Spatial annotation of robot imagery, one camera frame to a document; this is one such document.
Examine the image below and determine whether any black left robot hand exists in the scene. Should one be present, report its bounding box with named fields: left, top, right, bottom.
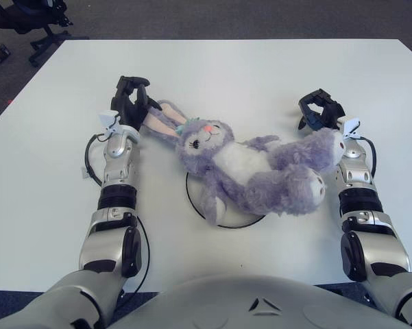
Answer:
left=110, top=75, right=164, bottom=131

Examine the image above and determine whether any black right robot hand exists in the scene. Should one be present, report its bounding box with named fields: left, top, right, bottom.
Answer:
left=297, top=88, right=346, bottom=132

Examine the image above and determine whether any purple plush bunny doll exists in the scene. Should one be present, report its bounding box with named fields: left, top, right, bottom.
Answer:
left=140, top=99, right=346, bottom=226

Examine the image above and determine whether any white plate with black rim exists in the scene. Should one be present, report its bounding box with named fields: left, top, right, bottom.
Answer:
left=184, top=171, right=267, bottom=230

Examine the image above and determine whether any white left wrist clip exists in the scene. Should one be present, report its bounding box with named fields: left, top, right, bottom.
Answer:
left=98, top=109, right=121, bottom=134

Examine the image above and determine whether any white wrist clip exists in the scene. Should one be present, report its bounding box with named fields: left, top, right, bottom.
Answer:
left=341, top=117, right=361, bottom=140
left=98, top=109, right=121, bottom=134

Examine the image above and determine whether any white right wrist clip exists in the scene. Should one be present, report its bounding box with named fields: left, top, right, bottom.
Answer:
left=341, top=117, right=361, bottom=140

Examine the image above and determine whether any black office chair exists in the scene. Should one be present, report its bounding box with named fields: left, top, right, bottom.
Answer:
left=0, top=0, right=90, bottom=68

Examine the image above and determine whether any grey robot torso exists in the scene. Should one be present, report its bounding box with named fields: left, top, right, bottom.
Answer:
left=112, top=273, right=402, bottom=329

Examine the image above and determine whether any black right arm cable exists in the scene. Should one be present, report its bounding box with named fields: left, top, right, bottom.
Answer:
left=359, top=135, right=378, bottom=178

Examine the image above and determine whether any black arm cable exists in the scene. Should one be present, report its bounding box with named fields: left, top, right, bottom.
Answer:
left=84, top=133, right=152, bottom=302
left=359, top=135, right=378, bottom=178

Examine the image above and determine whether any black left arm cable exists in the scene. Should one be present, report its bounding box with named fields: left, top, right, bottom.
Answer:
left=84, top=133, right=152, bottom=302

